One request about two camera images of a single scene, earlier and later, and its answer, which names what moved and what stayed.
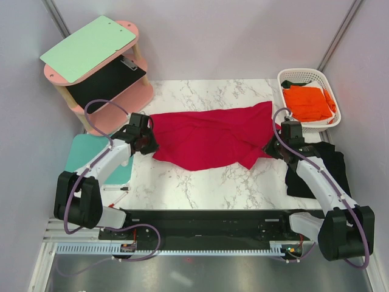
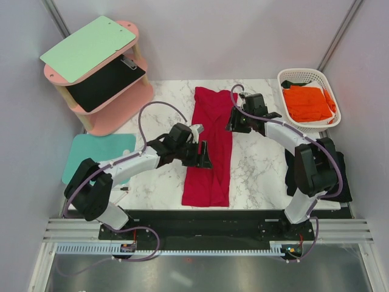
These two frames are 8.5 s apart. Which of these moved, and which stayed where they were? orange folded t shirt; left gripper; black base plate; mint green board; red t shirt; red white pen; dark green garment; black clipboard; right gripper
Moved: left gripper; red t shirt; right gripper
Stayed: black base plate; mint green board; red white pen; black clipboard; dark green garment; orange folded t shirt
